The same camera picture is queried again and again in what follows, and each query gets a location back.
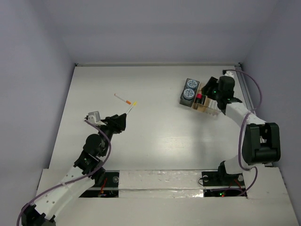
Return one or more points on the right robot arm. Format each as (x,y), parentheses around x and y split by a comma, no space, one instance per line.
(258,142)

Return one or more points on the black green highlighter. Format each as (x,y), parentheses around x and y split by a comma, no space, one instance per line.
(203,99)

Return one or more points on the black pink highlighter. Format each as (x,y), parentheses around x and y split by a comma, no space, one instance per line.
(197,100)

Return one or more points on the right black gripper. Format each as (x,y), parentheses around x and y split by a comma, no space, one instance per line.
(211,84)

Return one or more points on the orange cap marker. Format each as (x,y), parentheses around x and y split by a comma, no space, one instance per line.
(123,99)

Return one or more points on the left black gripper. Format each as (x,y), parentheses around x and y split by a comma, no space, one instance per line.
(114,124)

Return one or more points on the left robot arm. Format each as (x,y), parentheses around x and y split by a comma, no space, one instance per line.
(47,207)

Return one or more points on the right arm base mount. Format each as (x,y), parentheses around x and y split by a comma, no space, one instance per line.
(221,184)

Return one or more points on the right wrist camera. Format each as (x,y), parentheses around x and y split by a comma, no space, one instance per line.
(228,73)

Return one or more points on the yellow cap marker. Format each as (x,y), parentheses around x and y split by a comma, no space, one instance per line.
(131,107)

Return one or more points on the blue white round jar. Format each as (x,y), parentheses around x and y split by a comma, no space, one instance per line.
(191,84)

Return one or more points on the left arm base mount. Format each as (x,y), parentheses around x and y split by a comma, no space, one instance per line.
(106,185)

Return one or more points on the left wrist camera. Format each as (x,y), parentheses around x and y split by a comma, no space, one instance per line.
(94,118)

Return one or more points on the clear plastic bin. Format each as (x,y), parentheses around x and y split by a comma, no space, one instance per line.
(212,108)

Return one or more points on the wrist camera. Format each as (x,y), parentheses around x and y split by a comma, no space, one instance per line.
(94,118)
(228,73)

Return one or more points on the silver taped strip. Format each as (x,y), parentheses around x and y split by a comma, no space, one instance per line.
(160,184)

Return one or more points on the dark grey plastic bin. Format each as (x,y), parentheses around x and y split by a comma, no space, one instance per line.
(188,103)

